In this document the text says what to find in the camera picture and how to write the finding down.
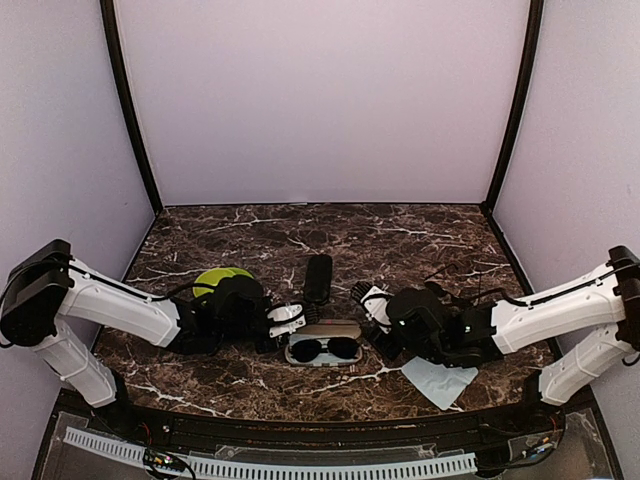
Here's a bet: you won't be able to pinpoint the gold frame sunglasses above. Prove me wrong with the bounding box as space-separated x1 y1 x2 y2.
290 337 360 363

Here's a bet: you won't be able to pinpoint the black quilted glasses case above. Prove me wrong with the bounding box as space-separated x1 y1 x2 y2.
303 254 333 305

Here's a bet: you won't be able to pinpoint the plaid brown glasses case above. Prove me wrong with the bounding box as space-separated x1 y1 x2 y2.
284 319 363 368

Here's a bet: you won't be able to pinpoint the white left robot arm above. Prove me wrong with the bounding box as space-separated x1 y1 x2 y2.
1 239 305 436

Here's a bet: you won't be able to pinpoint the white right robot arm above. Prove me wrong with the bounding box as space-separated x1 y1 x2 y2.
360 246 639 434

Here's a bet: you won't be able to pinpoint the green bowl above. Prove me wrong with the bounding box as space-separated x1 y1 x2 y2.
192 267 253 297

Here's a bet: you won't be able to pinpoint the blue cleaning cloth right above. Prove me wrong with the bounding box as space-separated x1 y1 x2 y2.
401 357 479 410

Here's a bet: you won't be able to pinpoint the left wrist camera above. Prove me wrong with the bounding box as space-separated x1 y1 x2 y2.
266 302 306 338

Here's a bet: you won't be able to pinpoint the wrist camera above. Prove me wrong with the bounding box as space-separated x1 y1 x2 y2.
350 282 392 334
266 302 306 338

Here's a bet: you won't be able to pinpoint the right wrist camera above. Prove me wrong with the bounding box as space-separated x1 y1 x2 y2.
350 282 392 334

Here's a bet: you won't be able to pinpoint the white slotted cable duct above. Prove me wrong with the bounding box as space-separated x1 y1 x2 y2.
63 427 477 479

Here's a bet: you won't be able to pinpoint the black corner frame post right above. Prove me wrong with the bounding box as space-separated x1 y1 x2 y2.
484 0 546 211

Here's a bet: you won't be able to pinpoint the black corner frame post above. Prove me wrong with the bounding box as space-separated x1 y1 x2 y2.
484 0 546 211
99 0 164 216

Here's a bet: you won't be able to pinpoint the black corner frame post left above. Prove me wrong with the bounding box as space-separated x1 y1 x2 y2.
99 0 164 216

